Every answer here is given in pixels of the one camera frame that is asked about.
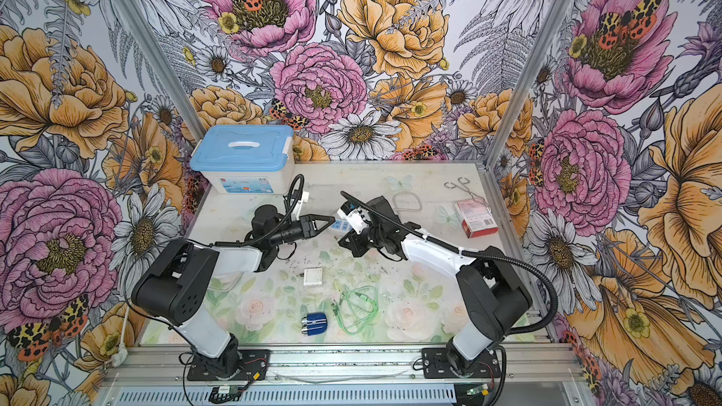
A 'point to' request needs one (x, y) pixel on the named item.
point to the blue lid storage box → (244, 159)
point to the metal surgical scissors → (463, 181)
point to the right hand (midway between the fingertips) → (344, 247)
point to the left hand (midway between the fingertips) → (334, 226)
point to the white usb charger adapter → (312, 276)
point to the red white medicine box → (476, 217)
